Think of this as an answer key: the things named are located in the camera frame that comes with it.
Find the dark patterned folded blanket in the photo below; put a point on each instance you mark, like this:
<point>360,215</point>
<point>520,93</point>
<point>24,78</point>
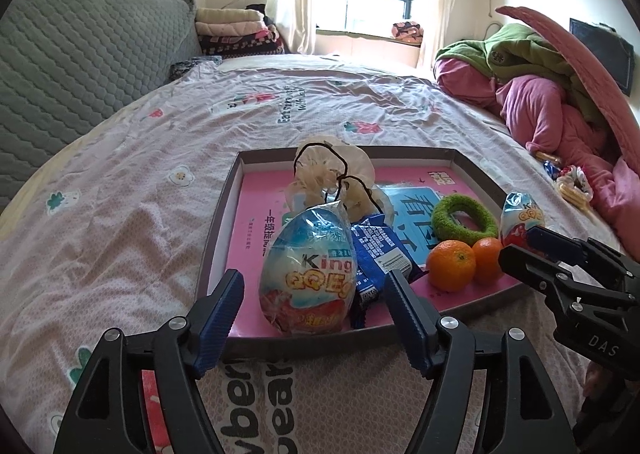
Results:
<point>245,45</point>

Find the egg toy packet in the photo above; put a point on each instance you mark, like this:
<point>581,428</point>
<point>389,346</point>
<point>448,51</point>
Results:
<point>520,219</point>
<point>307,279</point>

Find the cream folded blanket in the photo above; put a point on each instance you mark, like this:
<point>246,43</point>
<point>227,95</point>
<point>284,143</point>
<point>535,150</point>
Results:
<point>225,15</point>

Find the orange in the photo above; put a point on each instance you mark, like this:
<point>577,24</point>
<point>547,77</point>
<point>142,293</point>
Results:
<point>489,259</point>
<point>451,266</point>

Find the grey shallow cardboard box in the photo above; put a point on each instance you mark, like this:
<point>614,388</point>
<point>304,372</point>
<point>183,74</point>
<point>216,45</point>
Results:
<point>310,345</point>

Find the blue wrapped candy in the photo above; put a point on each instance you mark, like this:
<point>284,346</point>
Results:
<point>552,169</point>

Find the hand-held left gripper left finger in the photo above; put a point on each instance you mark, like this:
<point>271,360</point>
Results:
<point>220,319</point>

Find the black garment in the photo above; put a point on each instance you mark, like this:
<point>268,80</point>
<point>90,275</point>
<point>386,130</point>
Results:
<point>257,9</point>

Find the yellow cracker packet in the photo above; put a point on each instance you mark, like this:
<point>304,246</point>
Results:
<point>575,189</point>

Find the pink folded blanket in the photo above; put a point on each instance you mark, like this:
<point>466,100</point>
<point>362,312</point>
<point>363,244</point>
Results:
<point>230,29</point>

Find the pile of pink green quilts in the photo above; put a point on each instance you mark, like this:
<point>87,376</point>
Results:
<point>540,104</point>

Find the pink quilted pad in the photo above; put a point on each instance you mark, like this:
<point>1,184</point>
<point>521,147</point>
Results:
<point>575,59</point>

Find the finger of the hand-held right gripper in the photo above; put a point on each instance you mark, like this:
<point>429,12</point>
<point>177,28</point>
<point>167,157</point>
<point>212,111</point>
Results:
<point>530,264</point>
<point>547,240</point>

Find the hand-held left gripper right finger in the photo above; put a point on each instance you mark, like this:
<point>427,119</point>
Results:
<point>407,319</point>

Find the patterned bag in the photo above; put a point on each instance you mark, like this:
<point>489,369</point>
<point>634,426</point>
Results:
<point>407,31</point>

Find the person's right hand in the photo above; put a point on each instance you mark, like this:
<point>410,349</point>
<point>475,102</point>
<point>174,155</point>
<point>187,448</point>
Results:
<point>594,379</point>

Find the black television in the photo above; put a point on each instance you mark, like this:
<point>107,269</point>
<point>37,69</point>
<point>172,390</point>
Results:
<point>600,54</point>

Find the dark patterned cloth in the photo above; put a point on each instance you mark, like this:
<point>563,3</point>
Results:
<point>190,66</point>

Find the grey quilted headboard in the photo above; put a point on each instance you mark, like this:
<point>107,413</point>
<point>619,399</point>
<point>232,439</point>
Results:
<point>75,59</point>

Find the orange snack packet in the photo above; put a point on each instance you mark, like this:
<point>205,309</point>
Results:
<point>546,156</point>

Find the blue snack packet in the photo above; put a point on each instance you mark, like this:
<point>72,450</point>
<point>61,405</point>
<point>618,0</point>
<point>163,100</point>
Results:
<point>380,254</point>

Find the green quilt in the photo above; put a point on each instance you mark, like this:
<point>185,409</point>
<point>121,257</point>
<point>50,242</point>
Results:
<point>515,54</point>

